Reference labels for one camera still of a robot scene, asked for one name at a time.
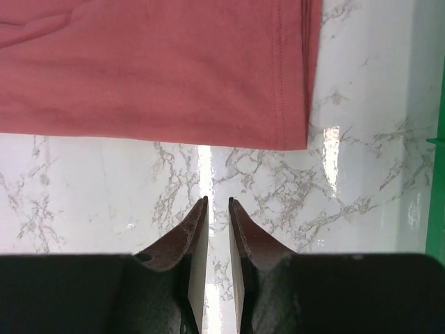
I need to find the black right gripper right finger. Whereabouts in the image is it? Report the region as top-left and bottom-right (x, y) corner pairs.
(228, 199), (444, 333)

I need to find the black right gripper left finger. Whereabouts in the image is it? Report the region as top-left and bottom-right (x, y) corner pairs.
(1, 198), (208, 333)

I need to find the pink t shirt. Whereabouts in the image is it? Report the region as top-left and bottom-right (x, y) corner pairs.
(1, 1), (323, 151)

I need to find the green plastic tray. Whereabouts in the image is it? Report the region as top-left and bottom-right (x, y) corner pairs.
(423, 136), (445, 255)

